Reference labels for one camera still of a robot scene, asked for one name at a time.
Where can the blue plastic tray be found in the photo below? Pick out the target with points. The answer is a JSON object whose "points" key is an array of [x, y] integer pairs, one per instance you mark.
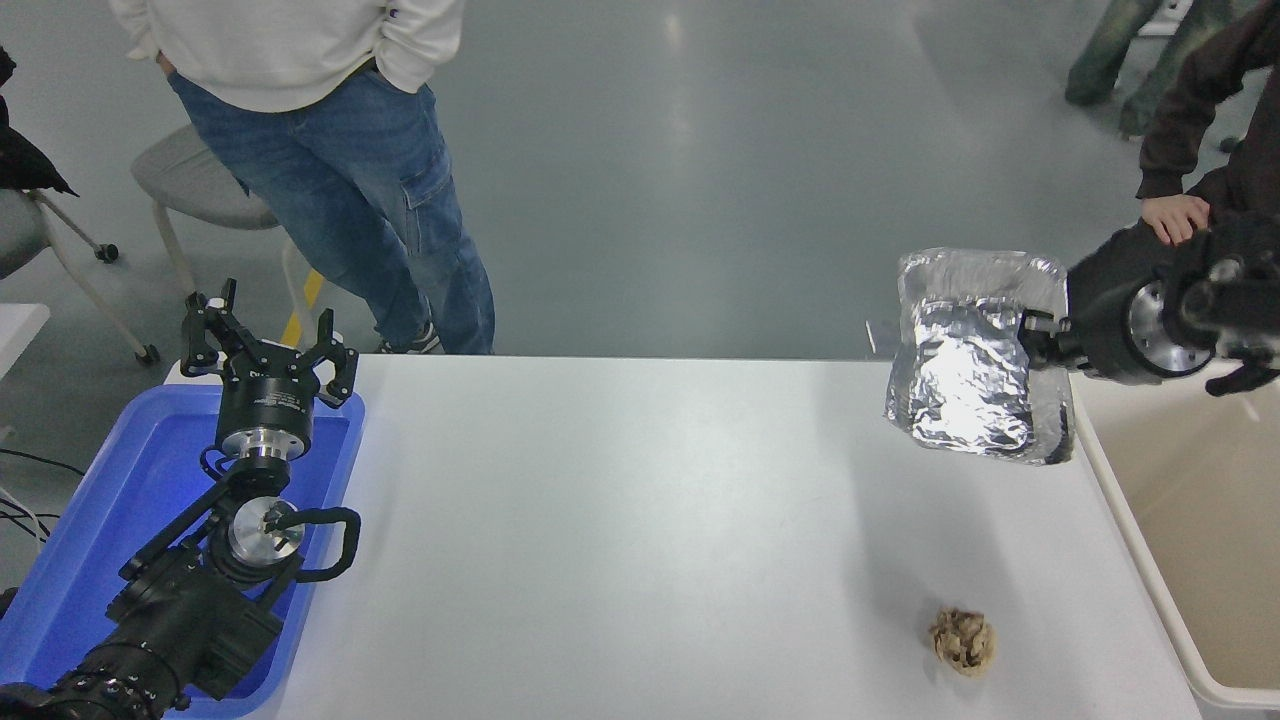
{"points": [[110, 480]]}

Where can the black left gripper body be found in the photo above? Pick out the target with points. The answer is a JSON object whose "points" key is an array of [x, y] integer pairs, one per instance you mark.
{"points": [[268, 395]]}

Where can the crumpled tan paper ball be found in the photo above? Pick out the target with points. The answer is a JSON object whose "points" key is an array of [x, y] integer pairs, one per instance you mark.
{"points": [[962, 642]]}

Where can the foil plate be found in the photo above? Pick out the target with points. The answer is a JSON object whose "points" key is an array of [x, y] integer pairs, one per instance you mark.
{"points": [[965, 370]]}

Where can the small white table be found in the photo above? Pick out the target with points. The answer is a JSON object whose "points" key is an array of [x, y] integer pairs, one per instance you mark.
{"points": [[18, 330]]}

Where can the seated person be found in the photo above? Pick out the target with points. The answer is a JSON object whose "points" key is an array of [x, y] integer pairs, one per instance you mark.
{"points": [[1225, 110]]}

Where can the walking person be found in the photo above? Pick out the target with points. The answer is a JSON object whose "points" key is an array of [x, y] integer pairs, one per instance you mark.
{"points": [[1110, 55]]}

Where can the grey stool with white legs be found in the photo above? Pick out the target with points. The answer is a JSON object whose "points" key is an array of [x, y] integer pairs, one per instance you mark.
{"points": [[185, 180]]}

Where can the person's hand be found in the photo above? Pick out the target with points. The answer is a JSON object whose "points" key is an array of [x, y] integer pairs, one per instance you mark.
{"points": [[1177, 218]]}

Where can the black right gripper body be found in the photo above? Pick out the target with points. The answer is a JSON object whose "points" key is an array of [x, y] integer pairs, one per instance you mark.
{"points": [[1100, 320]]}

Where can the black garment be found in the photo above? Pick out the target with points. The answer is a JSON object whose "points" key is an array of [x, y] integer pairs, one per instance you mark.
{"points": [[25, 160]]}

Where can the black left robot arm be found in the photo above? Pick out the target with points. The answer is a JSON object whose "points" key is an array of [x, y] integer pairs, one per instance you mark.
{"points": [[190, 620]]}

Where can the grey wheeled chair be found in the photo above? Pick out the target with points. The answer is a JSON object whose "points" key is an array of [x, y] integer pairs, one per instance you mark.
{"points": [[30, 230]]}

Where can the standing person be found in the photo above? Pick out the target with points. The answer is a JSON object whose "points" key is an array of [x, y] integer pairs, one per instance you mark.
{"points": [[340, 170]]}

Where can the large pale bin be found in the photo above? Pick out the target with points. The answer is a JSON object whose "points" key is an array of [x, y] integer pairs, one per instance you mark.
{"points": [[1210, 520]]}

